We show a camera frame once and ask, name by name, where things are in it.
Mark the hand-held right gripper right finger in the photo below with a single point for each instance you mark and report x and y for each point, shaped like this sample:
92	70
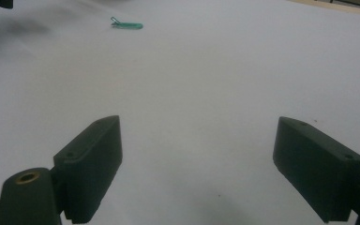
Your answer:
317	170

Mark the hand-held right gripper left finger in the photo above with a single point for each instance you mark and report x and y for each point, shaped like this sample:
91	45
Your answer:
89	167

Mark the green paper clip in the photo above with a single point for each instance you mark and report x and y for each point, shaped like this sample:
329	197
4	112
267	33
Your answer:
127	24

